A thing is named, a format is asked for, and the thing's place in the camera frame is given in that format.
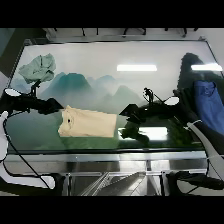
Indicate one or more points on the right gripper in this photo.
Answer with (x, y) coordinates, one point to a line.
(133, 111)

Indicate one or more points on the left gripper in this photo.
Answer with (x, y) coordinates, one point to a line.
(50, 106)

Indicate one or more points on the beige T-shirt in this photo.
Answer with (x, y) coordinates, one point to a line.
(88, 123)

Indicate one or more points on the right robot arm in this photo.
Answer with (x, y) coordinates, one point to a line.
(200, 136)

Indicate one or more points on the pale green garment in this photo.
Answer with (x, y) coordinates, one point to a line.
(38, 68)

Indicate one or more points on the dark grey garment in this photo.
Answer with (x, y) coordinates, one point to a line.
(186, 106)

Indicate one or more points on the blue garment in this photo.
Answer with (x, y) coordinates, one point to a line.
(210, 106)

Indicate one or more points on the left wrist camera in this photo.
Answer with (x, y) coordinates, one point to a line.
(34, 88)

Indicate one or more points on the silver frame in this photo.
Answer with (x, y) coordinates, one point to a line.
(110, 160)

